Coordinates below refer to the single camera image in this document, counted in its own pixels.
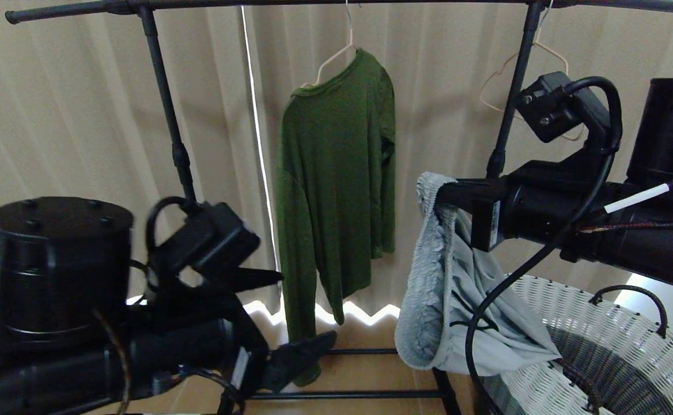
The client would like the black clothes rack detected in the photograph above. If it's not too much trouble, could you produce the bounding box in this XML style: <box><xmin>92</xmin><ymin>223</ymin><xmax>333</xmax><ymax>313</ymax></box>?
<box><xmin>5</xmin><ymin>0</ymin><xmax>673</xmax><ymax>415</ymax></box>

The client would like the beige curtain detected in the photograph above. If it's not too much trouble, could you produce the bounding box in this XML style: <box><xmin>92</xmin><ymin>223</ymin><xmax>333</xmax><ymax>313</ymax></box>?
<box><xmin>0</xmin><ymin>0</ymin><xmax>673</xmax><ymax>323</ymax></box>

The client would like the green long-sleeved shirt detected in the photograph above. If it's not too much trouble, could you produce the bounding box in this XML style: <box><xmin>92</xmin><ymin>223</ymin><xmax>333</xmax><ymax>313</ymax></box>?
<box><xmin>274</xmin><ymin>48</ymin><xmax>398</xmax><ymax>388</ymax></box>

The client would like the pink clothes hanger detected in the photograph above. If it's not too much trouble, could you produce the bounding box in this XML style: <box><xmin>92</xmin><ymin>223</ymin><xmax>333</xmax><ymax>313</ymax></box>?
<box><xmin>301</xmin><ymin>0</ymin><xmax>360</xmax><ymax>88</ymax></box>
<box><xmin>479</xmin><ymin>12</ymin><xmax>586</xmax><ymax>142</ymax></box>

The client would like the black cable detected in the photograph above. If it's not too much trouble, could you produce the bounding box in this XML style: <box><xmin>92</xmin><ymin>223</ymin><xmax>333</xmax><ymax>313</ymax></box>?
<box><xmin>465</xmin><ymin>75</ymin><xmax>623</xmax><ymax>415</ymax></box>
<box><xmin>145</xmin><ymin>196</ymin><xmax>199</xmax><ymax>260</ymax></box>

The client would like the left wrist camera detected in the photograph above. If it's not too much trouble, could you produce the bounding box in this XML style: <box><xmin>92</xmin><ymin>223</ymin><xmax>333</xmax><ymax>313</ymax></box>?
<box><xmin>152</xmin><ymin>202</ymin><xmax>261</xmax><ymax>289</ymax></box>

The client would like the white laundry basket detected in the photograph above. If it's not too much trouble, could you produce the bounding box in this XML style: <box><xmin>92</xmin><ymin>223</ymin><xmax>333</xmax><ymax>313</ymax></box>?
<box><xmin>475</xmin><ymin>274</ymin><xmax>673</xmax><ymax>415</ymax></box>

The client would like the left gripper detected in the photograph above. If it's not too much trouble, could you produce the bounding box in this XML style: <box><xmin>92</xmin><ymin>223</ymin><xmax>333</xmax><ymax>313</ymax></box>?
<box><xmin>123</xmin><ymin>267</ymin><xmax>338</xmax><ymax>404</ymax></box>

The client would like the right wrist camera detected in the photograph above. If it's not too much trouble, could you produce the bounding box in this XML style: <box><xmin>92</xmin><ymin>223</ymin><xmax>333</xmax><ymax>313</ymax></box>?
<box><xmin>514</xmin><ymin>71</ymin><xmax>611</xmax><ymax>144</ymax></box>

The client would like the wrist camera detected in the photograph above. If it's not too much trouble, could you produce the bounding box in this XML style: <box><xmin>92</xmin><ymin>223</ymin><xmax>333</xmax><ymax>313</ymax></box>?
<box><xmin>152</xmin><ymin>202</ymin><xmax>261</xmax><ymax>289</ymax></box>
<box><xmin>514</xmin><ymin>71</ymin><xmax>611</xmax><ymax>144</ymax></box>

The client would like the pale blue garment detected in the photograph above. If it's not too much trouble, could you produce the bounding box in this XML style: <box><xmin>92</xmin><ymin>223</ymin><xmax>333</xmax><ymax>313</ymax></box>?
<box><xmin>394</xmin><ymin>172</ymin><xmax>562</xmax><ymax>376</ymax></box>

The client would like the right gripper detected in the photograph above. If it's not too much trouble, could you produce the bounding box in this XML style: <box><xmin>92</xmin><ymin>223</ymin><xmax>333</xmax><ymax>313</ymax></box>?
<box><xmin>469</xmin><ymin>154</ymin><xmax>609</xmax><ymax>253</ymax></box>

